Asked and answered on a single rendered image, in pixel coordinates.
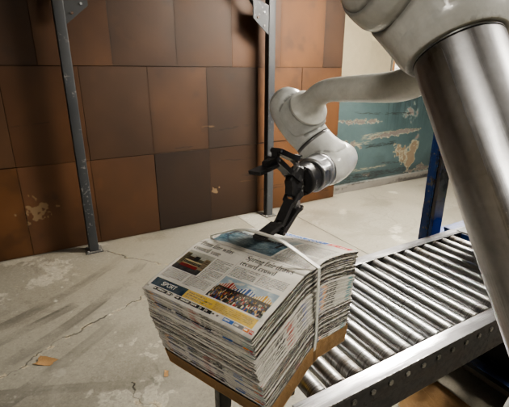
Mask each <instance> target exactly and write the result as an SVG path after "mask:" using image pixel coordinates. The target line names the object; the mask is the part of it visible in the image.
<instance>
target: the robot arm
mask: <svg viewBox="0 0 509 407"><path fill-rule="evenodd" d="M341 3H342V5H343V9H344V11H345V12H346V14H347V15H348V17H349V18H350V19H351V20H352V21H353V22H354V23H355V24H356V25H358V26H359V27H360V28H362V29H363V30H365V31H370V32H371V33H372V35H373V36H374V38H375V39H376V40H377V41H378V42H379V44H380V45H381V46H382V47H383V48H384V50H385V51H386V52H387V53H388V54H389V55H390V56H391V57H392V59H393V60H394V61H395V63H396V65H397V66H398V68H399V69H397V70H394V71H390V72H384V73H370V74H361V75H352V76H344V77H336V78H327V79H324V80H321V81H320V82H317V83H315V84H314V85H312V86H311V87H310V88H309V89H308V90H301V91H299V90H298V89H295V88H292V87H284V88H281V89H279V90H278V91H276V92H275V93H274V94H273V96H272V97H271V101H270V105H269V108H270V113H271V117H272V119H273V120H274V122H275V124H276V126H277V128H278V129H279V130H280V132H281V133H282V134H283V136H284V137H285V139H286V140H287V141H288V143H289V144H290V145H291V146H292V147H293V148H294V149H295V150H296V151H297V152H298V153H299V154H293V153H290V152H289V151H286V150H284V149H281V148H273V147H271V150H270V151H271V156H267V157H266V160H263V161H262V165H261V166H257V167H255V168H254V169H251V170H248V172H249V174H253V175H258V176H261V175H263V174H266V173H268V172H270V171H272V170H275V169H278V170H279V171H280V172H281V173H282V175H283V176H284V177H285V180H284V184H285V194H284V197H283V203H282V205H281V207H280V210H279V212H278V214H277V216H276V218H275V220H274V222H273V221H271V222H269V223H268V224H266V225H265V226H264V227H263V228H261V229H260V230H259V231H260V232H263V233H267V234H271V235H273V236H274V235H275V234H279V235H282V236H285V234H286V233H287V231H288V230H289V228H290V227H291V225H292V223H293V221H294V220H295V219H296V218H297V215H298V214H299V213H300V212H301V211H302V210H303V208H304V206H303V205H301V202H300V200H301V198H302V197H303V196H304V195H308V194H310V193H312V192H318V191H320V190H322V189H324V188H325V187H328V186H330V185H334V184H336V183H339V182H341V181H342V180H344V179H345V178H346V177H347V176H348V175H349V174H350V173H351V172H352V171H353V170H354V169H355V166H356V163H357V160H358V155H357V152H356V150H355V148H354V147H353V146H351V145H350V144H348V143H347V142H345V141H341V140H340V139H339V138H338V137H336V136H335V135H334V134H333V133H332V132H331V131H330V130H329V129H328V127H327V126H326V125H325V122H326V115H327V109H326V104H327V103H330V102H354V103H398V102H404V101H407V100H411V99H416V98H418V97H420V96H422V98H423V102H424V105H425V108H426V110H427V114H428V117H429V120H430V122H431V126H432V129H433V132H434V134H435V138H436V141H437V144H438V146H439V149H440V153H441V156H442V158H443V161H444V165H445V168H446V171H447V173H448V177H449V180H450V183H451V185H452V189H453V192H454V195H455V197H456V201H457V204H458V207H459V209H460V212H461V216H462V219H463V221H464V224H465V228H466V231H467V234H468V236H469V240H470V243H471V246H472V248H473V252H474V255H475V258H476V260H477V264H478V267H479V270H480V272H481V275H482V279H483V282H484V284H485V287H486V291H487V294H488V296H489V299H490V303H491V306H492V309H493V311H494V315H495V318H496V321H497V322H498V327H499V329H500V332H501V335H502V337H503V341H504V344H505V347H506V349H507V353H508V356H509V0H341ZM281 157H282V158H284V159H287V160H289V161H290V162H291V163H292V164H293V166H292V167H290V166H289V165H288V164H287V163H286V162H285V161H284V160H283V159H282V158H281ZM288 197H290V198H291V199H288ZM503 407H509V397H508V398H507V401H506V402H505V404H504V406H503Z"/></svg>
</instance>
